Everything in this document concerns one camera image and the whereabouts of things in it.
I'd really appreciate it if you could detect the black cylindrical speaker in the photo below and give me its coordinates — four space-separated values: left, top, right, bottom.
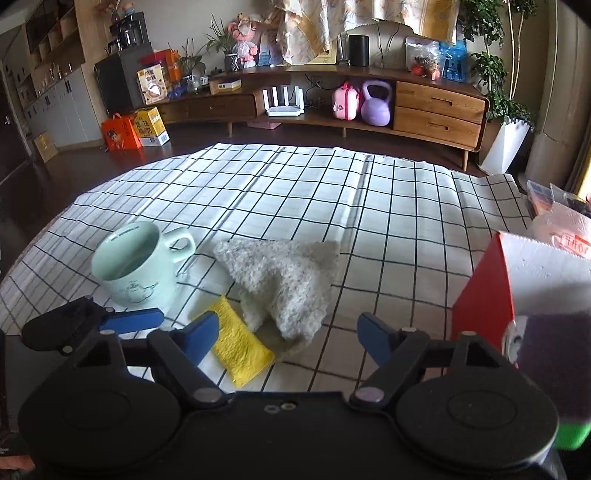
348 35 370 68

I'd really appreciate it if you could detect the pink tissue pack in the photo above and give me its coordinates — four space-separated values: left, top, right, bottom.
528 202 591 260

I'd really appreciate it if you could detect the pink plush doll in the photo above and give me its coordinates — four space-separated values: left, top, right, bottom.
226 14 259 69

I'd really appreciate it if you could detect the wooden TV console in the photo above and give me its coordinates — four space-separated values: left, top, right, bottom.
157 65 490 170

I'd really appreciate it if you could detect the black small fridge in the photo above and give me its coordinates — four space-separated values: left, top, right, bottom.
94 43 153 117

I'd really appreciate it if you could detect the white wifi router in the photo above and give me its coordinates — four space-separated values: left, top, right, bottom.
263 85 305 118

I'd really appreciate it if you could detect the bag of fruit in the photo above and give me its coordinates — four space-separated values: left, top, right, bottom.
405 35 442 81

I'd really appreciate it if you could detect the potted green tree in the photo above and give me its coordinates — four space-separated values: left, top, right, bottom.
458 0 538 175

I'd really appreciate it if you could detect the coffee maker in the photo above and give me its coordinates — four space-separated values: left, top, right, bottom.
107 12 149 54

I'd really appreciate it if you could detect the purple kettlebell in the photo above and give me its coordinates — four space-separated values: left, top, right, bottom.
361 80 393 127

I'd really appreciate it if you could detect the yellow sponge cloth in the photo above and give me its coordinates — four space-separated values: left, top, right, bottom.
205 296 276 388

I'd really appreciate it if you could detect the black white checkered tablecloth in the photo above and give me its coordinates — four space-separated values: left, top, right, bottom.
1 143 531 394

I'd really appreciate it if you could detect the blue plastic bag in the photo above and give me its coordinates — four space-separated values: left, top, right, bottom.
439 39 469 83

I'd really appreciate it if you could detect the snack box on console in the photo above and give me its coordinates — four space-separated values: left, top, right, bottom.
136 64 168 105

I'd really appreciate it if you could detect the fluffy white cloth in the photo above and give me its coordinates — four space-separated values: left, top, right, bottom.
213 238 341 361

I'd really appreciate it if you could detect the purple green sponge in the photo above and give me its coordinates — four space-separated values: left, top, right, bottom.
503 310 590 451

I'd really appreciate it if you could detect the orange gift bag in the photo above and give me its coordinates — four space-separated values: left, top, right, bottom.
101 113 142 151

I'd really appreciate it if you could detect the mint green ceramic mug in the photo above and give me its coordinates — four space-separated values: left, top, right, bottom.
91 222 197 311

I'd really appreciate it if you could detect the floral cloth over TV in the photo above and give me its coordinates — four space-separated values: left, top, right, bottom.
270 0 460 65

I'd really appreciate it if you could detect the yellow cardboard box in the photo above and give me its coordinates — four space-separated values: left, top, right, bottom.
133 107 169 147

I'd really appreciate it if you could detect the red cardboard box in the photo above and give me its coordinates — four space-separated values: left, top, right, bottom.
451 232 590 350

